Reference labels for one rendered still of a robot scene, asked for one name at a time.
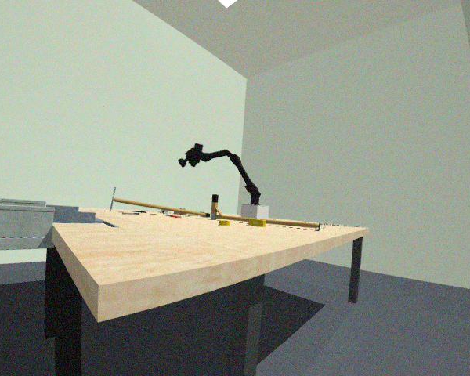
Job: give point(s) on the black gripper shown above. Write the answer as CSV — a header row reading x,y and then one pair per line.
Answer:
x,y
188,157

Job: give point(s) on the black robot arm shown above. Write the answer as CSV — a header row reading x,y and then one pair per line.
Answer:
x,y
250,186

